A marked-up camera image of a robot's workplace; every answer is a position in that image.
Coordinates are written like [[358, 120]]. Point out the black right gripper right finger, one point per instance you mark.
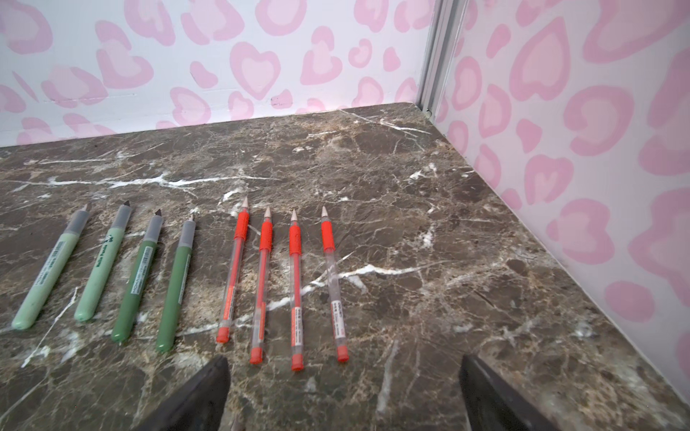
[[493, 404]]

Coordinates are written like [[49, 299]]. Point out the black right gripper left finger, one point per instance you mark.
[[198, 405]]

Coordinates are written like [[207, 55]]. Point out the dark green pen long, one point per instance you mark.
[[131, 300]]

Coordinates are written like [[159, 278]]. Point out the light green pen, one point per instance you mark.
[[51, 270], [105, 259]]

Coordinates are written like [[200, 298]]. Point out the dark green pen short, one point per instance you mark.
[[175, 292]]

